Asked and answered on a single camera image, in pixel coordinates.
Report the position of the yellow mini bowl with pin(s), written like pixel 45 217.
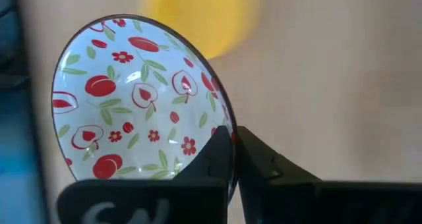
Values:
pixel 204 19

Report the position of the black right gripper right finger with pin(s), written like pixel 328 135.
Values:
pixel 296 201

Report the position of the green mini bowl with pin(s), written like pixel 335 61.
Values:
pixel 132 95

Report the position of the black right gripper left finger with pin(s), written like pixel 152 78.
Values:
pixel 148 201

